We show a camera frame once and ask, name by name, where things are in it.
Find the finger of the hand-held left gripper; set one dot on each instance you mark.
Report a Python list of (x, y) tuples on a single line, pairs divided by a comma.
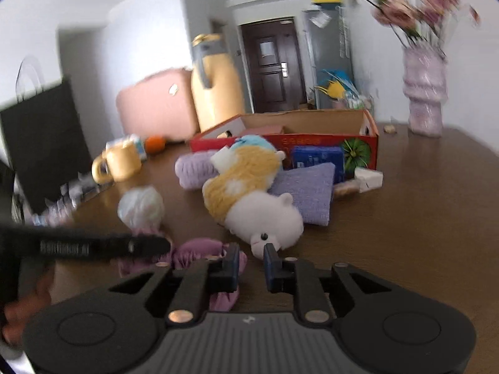
[(150, 246)]

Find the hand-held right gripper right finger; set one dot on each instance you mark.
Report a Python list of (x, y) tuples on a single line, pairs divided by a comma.
[(270, 270)]

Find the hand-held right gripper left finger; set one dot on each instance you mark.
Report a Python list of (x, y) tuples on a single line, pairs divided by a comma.
[(233, 270)]

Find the purple ruffled fabric piece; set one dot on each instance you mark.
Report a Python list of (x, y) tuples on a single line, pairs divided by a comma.
[(195, 251)]

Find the purple knitted cloth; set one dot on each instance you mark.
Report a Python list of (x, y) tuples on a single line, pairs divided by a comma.
[(308, 194)]

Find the yellow white plush toy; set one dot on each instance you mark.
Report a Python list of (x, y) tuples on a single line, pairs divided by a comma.
[(249, 187)]

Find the purple towel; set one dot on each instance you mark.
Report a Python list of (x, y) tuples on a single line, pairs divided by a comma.
[(193, 169)]

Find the red cardboard box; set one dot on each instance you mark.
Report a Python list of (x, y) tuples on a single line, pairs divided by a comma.
[(312, 136)]

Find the person's left hand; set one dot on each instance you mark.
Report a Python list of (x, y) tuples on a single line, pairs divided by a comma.
[(27, 311)]

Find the yellow mug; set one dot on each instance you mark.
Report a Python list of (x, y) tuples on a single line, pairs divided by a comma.
[(123, 161)]

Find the orange fruit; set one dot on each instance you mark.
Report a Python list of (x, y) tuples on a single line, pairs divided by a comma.
[(155, 144)]

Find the black paper bag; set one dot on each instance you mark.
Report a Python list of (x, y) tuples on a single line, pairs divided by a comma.
[(43, 144)]

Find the light blue white carton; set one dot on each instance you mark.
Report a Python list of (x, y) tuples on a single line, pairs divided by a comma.
[(136, 142)]

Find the small beige packet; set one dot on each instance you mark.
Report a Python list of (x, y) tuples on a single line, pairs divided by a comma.
[(346, 188)]

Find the blue packet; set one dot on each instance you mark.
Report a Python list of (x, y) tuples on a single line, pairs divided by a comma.
[(317, 161)]

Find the small white box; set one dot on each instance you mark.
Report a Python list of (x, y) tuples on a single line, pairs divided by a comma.
[(368, 179)]

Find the pink suitcase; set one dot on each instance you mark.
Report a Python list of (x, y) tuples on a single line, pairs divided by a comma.
[(156, 105)]

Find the large yellow thermos bottle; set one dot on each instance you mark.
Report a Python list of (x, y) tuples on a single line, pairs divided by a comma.
[(218, 93)]

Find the white storage rack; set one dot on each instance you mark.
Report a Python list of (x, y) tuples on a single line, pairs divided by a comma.
[(356, 101)]

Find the blue yellow toys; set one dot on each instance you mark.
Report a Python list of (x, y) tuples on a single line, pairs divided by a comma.
[(335, 85)]

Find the dark brown door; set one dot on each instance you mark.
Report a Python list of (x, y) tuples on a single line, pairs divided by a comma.
[(273, 70)]

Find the grey refrigerator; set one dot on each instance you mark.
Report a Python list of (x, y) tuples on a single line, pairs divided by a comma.
[(327, 46)]

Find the purple ribbed vase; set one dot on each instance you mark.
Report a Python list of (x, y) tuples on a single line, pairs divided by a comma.
[(425, 93)]

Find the yellow and white boxes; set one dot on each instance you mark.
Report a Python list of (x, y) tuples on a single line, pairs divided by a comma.
[(329, 0)]

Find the bunch of pink flowers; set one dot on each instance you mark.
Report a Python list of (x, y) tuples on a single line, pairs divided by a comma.
[(397, 11)]

